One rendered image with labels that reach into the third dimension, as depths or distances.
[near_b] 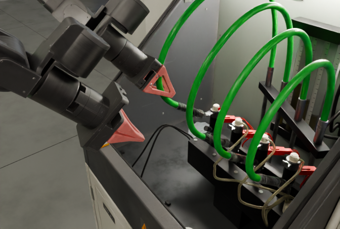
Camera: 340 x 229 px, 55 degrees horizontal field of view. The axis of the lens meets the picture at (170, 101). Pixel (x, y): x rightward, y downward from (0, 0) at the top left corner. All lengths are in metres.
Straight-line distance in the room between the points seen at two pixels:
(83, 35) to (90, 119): 0.13
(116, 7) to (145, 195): 0.44
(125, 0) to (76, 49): 0.22
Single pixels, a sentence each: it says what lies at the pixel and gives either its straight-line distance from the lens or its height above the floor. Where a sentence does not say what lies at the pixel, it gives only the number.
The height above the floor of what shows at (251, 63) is 1.30.
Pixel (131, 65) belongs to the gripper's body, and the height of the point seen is 1.28.
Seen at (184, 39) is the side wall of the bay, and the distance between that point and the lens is 1.12.
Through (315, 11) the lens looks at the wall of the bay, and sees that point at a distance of 0.95.
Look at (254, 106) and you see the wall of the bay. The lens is 1.17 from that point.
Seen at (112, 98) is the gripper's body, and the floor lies 1.29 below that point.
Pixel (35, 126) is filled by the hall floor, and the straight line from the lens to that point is 2.89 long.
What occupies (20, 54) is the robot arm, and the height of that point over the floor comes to 1.39.
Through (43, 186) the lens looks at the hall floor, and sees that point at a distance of 2.32.
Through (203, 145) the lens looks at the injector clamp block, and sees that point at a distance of 0.91.
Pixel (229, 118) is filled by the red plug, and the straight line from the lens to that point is 0.87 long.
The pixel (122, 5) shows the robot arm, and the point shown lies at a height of 1.38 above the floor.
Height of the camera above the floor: 1.54
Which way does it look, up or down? 31 degrees down
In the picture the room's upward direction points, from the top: straight up
